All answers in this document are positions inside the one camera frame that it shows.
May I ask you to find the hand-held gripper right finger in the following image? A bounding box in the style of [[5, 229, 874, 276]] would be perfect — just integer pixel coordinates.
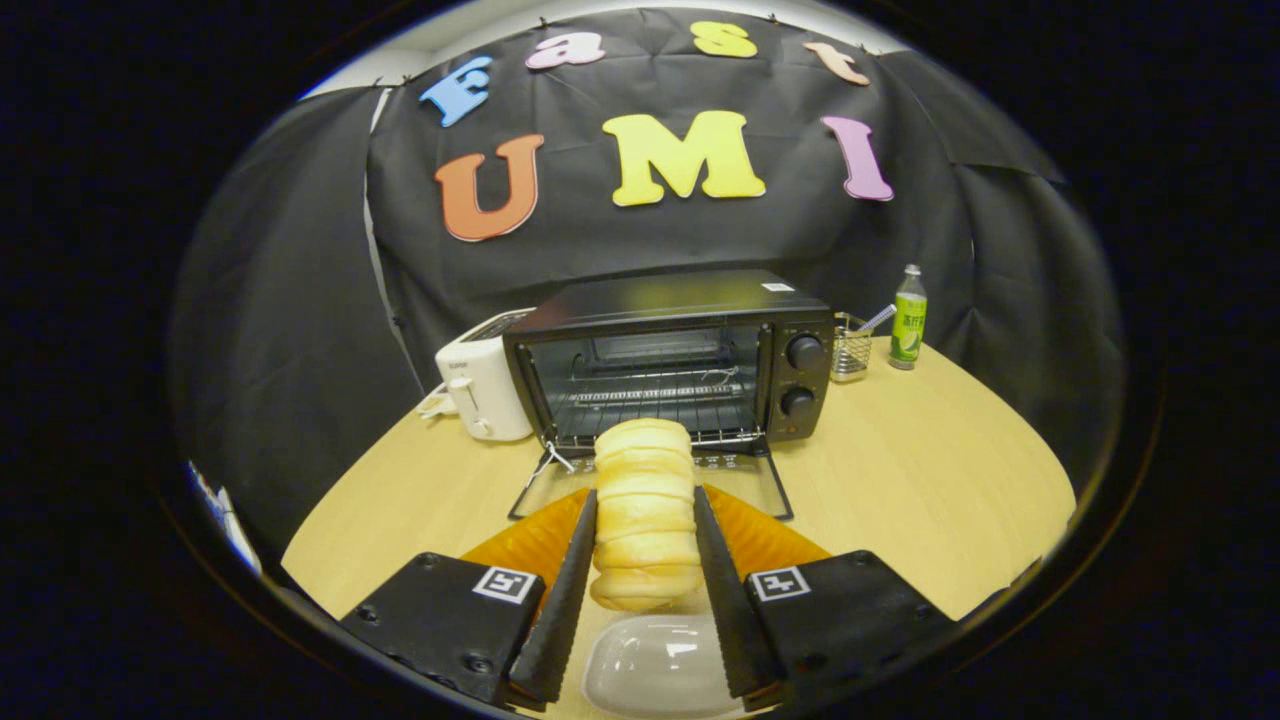
[[692, 484, 961, 713]]

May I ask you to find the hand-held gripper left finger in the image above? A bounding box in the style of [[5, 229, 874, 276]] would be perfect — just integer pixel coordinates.
[[340, 487, 599, 711]]

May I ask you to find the white oval dish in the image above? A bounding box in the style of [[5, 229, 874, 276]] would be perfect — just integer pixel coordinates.
[[582, 613, 746, 719]]

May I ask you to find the cream layered bread roll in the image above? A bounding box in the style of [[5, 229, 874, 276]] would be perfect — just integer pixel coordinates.
[[588, 418, 704, 613]]

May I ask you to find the black toaster oven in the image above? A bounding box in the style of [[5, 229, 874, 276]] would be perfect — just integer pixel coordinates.
[[502, 268, 837, 521]]

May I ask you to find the white pop-up toaster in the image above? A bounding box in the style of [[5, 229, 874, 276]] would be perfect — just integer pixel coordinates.
[[435, 307, 538, 443]]

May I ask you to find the green label drink bottle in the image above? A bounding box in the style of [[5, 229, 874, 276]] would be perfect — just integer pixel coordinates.
[[888, 264, 929, 371]]

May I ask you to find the wire mesh utensil basket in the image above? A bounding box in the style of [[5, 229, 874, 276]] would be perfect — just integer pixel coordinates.
[[830, 312, 874, 384]]

